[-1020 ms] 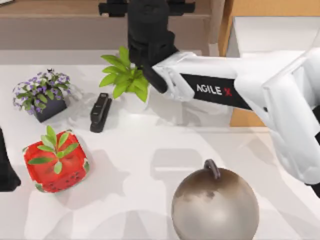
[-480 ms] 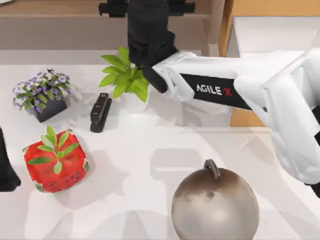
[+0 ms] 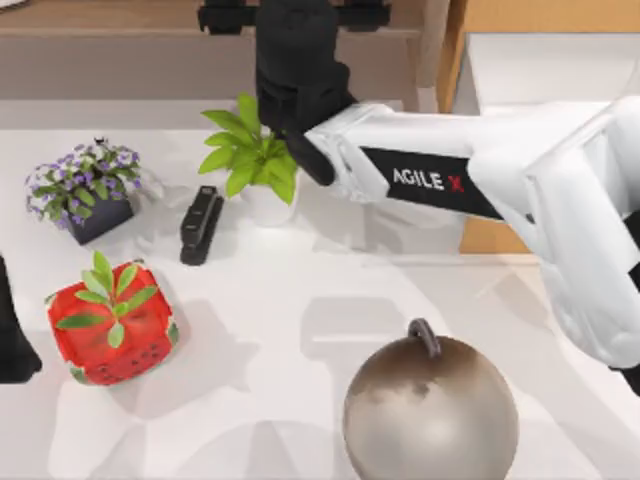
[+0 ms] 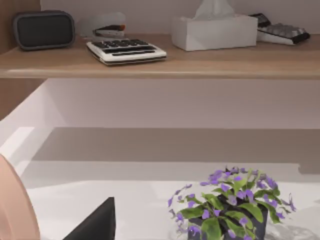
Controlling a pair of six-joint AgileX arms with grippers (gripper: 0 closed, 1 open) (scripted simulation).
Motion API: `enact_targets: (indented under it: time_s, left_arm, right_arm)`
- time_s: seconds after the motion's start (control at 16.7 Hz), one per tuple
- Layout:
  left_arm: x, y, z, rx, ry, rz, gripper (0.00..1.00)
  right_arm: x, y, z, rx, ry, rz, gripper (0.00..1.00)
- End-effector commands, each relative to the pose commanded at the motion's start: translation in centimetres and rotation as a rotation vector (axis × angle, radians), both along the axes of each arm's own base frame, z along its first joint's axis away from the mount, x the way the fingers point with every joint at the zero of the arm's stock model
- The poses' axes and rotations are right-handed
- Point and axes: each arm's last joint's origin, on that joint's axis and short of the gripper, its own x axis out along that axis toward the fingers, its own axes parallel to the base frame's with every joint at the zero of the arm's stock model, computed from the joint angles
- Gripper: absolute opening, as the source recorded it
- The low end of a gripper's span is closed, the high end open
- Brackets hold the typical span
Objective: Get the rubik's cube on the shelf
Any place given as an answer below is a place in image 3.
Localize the green plant in white pot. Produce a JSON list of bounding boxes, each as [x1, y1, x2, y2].
[[198, 92, 302, 227]]

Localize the wooden cabinet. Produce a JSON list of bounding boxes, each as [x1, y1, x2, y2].
[[435, 0, 640, 257]]

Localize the black stapler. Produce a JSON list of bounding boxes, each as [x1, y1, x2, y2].
[[178, 184, 226, 266]]

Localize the purple flowers in black pot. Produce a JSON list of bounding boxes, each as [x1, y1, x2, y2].
[[24, 135, 144, 247]]

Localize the red watermelon plant pot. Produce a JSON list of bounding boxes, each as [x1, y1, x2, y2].
[[44, 249, 181, 389]]

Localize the grey metal ball with hook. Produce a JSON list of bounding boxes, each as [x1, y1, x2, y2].
[[342, 318, 521, 480]]

